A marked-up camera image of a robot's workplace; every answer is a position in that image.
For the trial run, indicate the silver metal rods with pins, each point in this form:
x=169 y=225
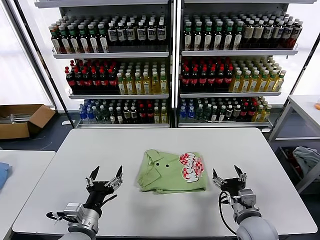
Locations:
x=15 y=117

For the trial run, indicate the grey crumpled cloth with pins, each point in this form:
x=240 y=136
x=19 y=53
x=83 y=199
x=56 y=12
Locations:
x=306 y=157

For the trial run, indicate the light green polo shirt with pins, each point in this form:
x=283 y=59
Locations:
x=162 y=175

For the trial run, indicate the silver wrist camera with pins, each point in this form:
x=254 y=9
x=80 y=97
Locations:
x=72 y=211
x=248 y=198

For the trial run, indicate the dark storage crate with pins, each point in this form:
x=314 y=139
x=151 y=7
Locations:
x=287 y=156

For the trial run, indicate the blue drink bottle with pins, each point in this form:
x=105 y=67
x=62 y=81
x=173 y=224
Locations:
x=183 y=113
x=191 y=113
x=82 y=113
x=90 y=115

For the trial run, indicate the dark bottle blue-white label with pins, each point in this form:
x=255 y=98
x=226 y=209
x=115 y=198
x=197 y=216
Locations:
x=141 y=33
x=277 y=32
x=121 y=33
x=152 y=32
x=131 y=33
x=296 y=31
x=287 y=31
x=161 y=32
x=112 y=33
x=268 y=32

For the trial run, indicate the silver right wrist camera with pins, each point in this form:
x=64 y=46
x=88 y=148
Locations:
x=248 y=198

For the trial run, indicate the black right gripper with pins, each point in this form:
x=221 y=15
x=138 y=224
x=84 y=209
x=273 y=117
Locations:
x=233 y=184

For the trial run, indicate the grey frame side table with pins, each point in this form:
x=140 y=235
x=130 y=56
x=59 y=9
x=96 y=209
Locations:
x=302 y=102

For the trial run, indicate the brown cardboard box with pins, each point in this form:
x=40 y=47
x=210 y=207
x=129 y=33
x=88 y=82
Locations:
x=15 y=131

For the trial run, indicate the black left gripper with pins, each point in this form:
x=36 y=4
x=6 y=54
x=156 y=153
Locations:
x=100 y=190

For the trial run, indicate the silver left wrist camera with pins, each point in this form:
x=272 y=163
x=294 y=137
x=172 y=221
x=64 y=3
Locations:
x=72 y=211

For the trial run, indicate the dark bottle beige label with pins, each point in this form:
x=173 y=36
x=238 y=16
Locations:
x=258 y=32
x=248 y=32

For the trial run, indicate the grey metal shelf rack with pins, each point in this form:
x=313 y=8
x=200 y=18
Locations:
x=112 y=54
x=237 y=53

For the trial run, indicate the dark tea bottle white label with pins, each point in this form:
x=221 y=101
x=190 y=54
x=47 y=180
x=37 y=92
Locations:
x=198 y=37
x=237 y=37
x=103 y=41
x=84 y=41
x=208 y=37
x=94 y=41
x=218 y=37
x=74 y=41
x=55 y=40
x=65 y=41
x=188 y=37
x=228 y=37

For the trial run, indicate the cola bottle red cap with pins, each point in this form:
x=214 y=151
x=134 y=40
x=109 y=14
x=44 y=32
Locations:
x=228 y=79
x=95 y=81
x=150 y=113
x=142 y=113
x=194 y=80
x=112 y=80
x=203 y=80
x=70 y=81
x=220 y=79
x=87 y=81
x=185 y=80
x=79 y=81
x=252 y=111
x=211 y=80
x=104 y=81
x=244 y=111

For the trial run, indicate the red cloth item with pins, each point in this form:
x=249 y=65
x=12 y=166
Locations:
x=297 y=166

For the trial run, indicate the dark green drink bottle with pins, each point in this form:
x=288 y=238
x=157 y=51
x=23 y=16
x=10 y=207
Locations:
x=199 y=112
x=207 y=113
x=98 y=115
x=104 y=115

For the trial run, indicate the orange packaged item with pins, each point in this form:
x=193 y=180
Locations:
x=318 y=106

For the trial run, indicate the small dark drink bottle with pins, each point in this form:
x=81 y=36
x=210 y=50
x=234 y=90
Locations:
x=112 y=115
x=221 y=113
x=120 y=115
x=214 y=113

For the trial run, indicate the blue folded cloth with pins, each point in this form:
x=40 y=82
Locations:
x=3 y=175

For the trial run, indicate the small dark bottle pale label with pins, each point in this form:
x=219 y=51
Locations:
x=236 y=112
x=126 y=115
x=229 y=112
x=133 y=115

